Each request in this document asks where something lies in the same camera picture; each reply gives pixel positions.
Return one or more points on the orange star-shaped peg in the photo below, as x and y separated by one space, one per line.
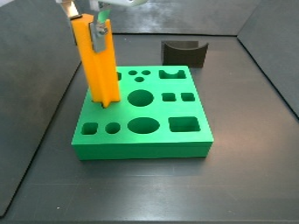
99 64

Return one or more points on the green shape-sorter board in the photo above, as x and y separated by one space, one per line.
157 122

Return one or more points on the black curved foam block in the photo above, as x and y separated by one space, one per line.
183 53

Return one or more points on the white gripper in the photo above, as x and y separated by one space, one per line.
98 27

